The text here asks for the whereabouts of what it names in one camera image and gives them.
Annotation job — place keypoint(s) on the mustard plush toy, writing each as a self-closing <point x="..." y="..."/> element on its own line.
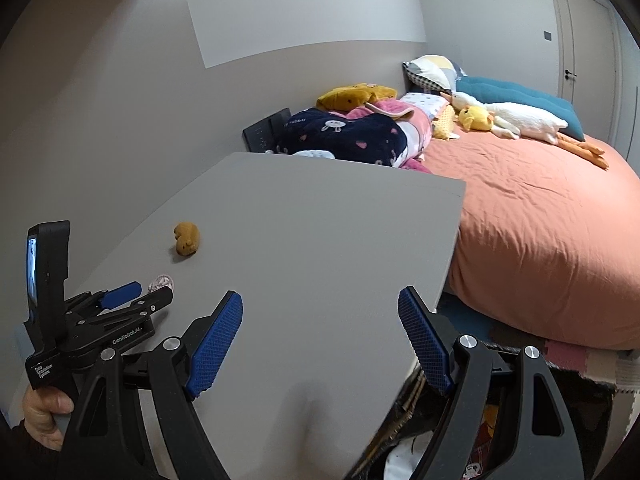
<point x="350" y="96"/>

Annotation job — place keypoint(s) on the beige door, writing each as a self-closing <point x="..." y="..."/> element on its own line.
<point x="585" y="50"/>

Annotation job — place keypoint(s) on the bed with orange sheet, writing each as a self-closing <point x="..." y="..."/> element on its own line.
<point x="525" y="220"/>

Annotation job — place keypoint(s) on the teal cushion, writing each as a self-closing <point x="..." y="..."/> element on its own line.
<point x="520" y="95"/>

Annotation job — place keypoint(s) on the white polka dot pillow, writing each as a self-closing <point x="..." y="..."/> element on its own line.
<point x="422" y="102"/>

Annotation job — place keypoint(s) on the small brown plush toy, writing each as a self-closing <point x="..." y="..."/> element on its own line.
<point x="187" y="239"/>

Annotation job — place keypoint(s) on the navy printed blanket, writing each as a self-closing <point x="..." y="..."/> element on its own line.
<point x="345" y="135"/>

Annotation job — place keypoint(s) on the patterned pillow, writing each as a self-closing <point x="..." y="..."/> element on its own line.
<point x="432" y="72"/>

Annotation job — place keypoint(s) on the white goose plush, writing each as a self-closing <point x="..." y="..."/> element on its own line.
<point x="530" y="120"/>

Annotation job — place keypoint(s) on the white printed cloth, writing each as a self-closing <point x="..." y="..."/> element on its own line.
<point x="312" y="154"/>

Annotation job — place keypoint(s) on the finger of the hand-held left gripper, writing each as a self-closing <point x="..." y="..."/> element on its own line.
<point x="120" y="295"/>
<point x="150" y="305"/>

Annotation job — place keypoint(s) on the person's left hand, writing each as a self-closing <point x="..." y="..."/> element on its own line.
<point x="42" y="410"/>

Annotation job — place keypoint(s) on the small clear round object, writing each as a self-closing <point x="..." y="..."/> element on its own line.
<point x="161" y="281"/>

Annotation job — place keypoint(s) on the pink blanket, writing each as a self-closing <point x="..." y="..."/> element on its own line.
<point x="417" y="130"/>

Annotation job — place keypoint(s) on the yellow dotted pillow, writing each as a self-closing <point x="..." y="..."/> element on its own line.
<point x="444" y="125"/>

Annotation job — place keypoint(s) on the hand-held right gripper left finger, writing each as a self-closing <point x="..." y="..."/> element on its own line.
<point x="215" y="340"/>

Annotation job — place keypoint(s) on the yellow duck plush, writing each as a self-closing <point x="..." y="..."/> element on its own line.
<point x="475" y="120"/>

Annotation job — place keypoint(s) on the person's left forearm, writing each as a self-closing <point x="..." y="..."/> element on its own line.
<point x="25" y="460"/>

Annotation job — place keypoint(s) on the yellow cloth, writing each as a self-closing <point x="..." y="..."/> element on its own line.
<point x="491" y="416"/>

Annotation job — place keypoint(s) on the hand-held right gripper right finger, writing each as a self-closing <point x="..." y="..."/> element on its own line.
<point x="425" y="345"/>

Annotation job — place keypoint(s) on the plush rabbit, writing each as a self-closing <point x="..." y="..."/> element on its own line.
<point x="472" y="468"/>

